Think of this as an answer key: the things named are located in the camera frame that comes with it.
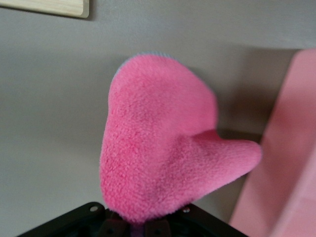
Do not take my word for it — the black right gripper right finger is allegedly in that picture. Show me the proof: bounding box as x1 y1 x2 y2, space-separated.
144 219 171 237

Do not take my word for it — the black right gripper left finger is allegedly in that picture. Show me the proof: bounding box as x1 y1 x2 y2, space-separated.
98 217 129 237

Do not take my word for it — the pink cloth with grey trim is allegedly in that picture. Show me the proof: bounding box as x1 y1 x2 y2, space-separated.
98 50 263 225

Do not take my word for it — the pink plastic bin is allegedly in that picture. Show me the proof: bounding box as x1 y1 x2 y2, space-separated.
229 47 316 237

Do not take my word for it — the wooden cutting board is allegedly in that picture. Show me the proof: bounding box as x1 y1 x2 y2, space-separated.
0 0 90 19

